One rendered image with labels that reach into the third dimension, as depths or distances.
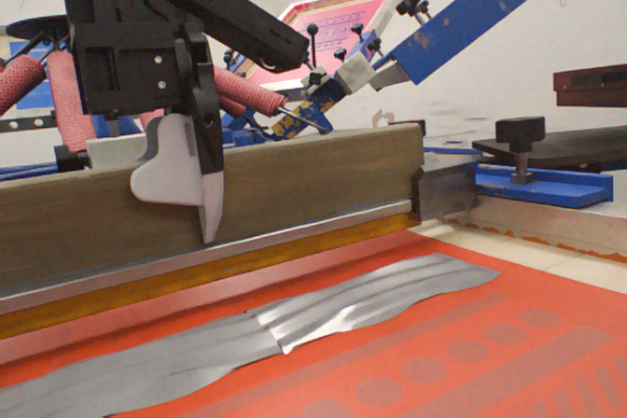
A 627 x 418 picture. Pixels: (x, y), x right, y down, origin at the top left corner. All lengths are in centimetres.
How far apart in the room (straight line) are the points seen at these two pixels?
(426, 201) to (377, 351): 20
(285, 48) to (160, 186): 14
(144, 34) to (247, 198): 13
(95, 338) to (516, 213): 35
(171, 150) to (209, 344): 13
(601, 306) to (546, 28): 229
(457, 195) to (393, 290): 16
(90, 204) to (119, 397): 13
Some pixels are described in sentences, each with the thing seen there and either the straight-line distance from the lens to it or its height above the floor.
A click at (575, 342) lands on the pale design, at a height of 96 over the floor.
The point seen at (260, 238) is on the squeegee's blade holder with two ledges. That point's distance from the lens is 36.
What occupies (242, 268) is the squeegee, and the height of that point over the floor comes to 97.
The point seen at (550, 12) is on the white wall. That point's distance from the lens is 258.
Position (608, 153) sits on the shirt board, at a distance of 102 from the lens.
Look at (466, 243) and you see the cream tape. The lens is 45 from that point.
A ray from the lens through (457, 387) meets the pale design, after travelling 25.
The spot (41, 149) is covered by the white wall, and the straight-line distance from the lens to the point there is 448.
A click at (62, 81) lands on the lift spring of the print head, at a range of 94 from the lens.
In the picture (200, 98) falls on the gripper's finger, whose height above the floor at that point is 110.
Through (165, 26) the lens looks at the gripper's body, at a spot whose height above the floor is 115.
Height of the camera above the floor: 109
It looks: 10 degrees down
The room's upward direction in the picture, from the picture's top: 6 degrees counter-clockwise
